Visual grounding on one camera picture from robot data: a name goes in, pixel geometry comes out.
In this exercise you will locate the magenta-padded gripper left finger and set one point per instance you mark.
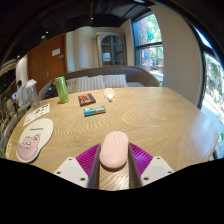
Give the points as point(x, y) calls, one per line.
point(85, 162)

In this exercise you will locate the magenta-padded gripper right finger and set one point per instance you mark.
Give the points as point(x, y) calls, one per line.
point(142, 160)

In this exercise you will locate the pink computer mouse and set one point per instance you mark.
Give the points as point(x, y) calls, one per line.
point(114, 150)

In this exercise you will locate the white mouse pad, pink wrist rest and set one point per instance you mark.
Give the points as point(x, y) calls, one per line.
point(38, 133)

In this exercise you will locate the small teal packet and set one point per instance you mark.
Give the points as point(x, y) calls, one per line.
point(94, 110)

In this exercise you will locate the small black and red box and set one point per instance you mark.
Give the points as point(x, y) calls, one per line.
point(86, 99)

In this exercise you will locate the white printed paper sheet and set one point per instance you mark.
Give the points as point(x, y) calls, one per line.
point(36, 114)

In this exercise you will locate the clear wrapped snack bag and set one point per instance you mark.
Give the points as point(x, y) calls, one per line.
point(109, 94)

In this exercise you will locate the green drink can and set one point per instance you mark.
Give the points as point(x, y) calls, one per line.
point(61, 90)

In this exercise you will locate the striped cushion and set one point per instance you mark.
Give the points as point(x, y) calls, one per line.
point(90, 83)
point(115, 80)
point(71, 86)

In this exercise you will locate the black bag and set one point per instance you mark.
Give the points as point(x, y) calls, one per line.
point(50, 90)

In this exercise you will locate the grey curved sofa bench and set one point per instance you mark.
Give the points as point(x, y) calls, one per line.
point(140, 76)

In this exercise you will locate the person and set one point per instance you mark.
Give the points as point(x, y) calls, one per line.
point(20, 95)

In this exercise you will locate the brown wooden door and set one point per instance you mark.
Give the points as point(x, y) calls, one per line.
point(43, 63)

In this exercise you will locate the white door sign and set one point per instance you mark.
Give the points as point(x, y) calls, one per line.
point(56, 52)

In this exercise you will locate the arched glass-door cabinet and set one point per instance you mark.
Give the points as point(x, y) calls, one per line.
point(112, 50)

